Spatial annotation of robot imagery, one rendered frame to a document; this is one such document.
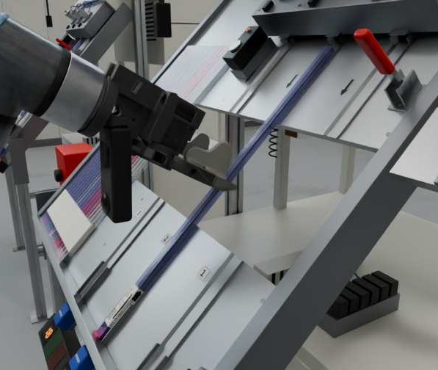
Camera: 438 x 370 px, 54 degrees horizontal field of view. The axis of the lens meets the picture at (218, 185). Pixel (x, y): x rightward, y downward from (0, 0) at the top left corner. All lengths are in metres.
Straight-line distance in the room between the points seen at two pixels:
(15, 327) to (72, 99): 1.60
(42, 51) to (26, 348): 1.51
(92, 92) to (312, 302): 0.30
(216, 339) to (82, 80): 0.29
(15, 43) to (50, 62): 0.03
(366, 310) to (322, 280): 0.37
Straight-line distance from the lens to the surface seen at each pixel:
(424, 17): 0.56
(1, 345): 1.91
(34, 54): 0.45
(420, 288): 0.96
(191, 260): 0.54
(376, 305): 0.82
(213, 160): 0.53
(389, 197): 0.47
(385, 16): 0.59
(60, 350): 0.70
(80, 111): 0.46
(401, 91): 0.49
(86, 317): 0.63
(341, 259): 0.44
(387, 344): 0.79
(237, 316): 0.46
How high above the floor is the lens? 1.08
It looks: 18 degrees down
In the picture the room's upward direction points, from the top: straight up
